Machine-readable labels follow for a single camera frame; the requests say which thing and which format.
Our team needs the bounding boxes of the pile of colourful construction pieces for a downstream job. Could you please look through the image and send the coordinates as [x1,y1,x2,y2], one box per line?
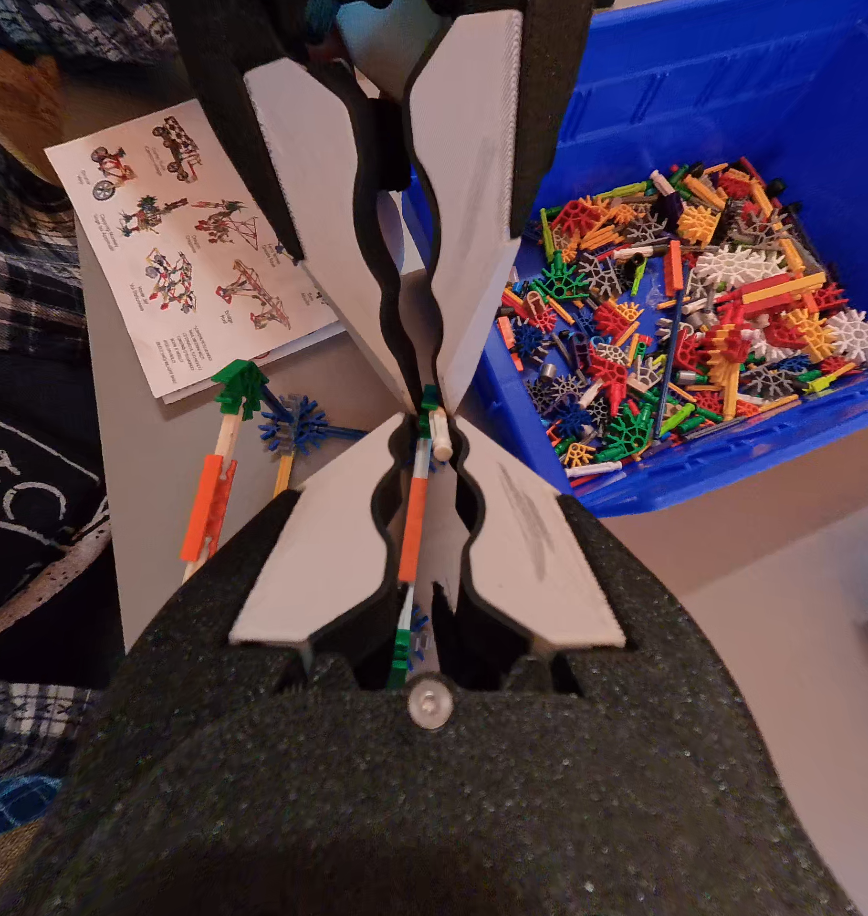
[494,157,868,480]

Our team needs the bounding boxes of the blue plastic parts bin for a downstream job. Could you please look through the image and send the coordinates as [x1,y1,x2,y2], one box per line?
[401,0,868,518]

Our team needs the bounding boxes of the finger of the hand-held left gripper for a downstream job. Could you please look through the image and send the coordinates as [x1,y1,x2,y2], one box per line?
[242,57,424,416]
[402,9,525,412]

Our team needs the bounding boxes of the construction toy frame model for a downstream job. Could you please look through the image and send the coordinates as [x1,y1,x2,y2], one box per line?
[179,360,442,691]

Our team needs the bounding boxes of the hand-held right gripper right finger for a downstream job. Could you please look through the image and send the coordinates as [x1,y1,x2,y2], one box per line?
[432,414,628,689]

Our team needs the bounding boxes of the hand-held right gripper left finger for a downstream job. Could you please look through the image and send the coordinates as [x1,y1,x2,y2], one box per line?
[228,412,408,689]

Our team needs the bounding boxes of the illustrated instruction booklet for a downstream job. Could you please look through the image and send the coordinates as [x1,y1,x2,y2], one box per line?
[45,99,345,403]

